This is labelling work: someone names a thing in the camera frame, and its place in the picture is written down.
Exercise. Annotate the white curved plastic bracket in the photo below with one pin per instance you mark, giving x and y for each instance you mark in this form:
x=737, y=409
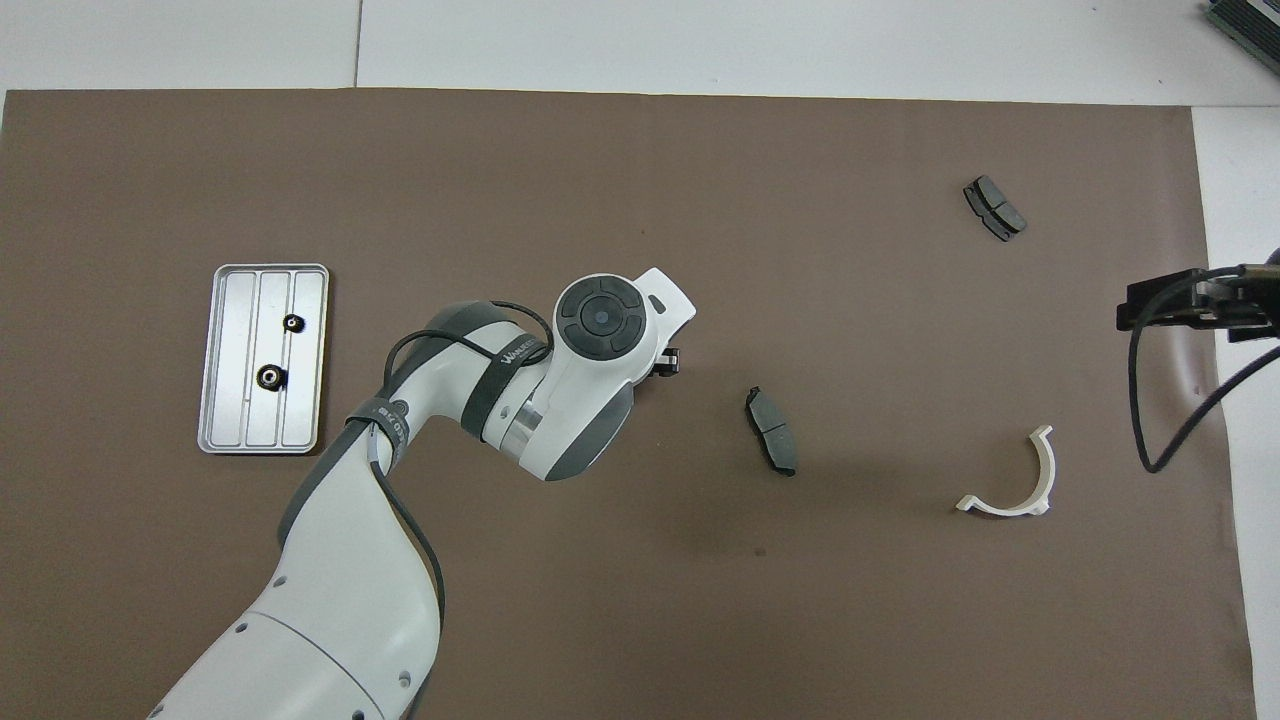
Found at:
x=1010, y=509

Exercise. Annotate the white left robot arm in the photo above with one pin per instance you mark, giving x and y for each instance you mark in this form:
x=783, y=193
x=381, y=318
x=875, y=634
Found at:
x=340, y=600

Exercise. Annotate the silver metal tray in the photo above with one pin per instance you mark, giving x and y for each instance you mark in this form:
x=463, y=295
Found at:
x=235, y=400

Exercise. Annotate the brown table mat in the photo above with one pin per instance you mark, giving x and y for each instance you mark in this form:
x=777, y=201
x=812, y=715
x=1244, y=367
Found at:
x=900, y=620

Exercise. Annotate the grey ribbed device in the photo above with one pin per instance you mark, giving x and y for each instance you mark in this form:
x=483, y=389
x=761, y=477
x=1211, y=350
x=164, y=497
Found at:
x=1250, y=25

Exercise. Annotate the short grey brake pad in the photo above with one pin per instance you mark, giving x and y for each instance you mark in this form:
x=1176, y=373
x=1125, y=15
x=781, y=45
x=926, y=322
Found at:
x=995, y=208

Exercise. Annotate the small black bearing gear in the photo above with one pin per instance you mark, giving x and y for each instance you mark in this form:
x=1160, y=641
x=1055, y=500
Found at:
x=293, y=322

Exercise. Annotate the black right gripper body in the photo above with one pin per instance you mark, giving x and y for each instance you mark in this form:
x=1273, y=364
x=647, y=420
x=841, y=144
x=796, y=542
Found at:
x=1250, y=305

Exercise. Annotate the long grey brake pad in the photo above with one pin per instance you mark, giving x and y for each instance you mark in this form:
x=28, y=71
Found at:
x=770, y=425

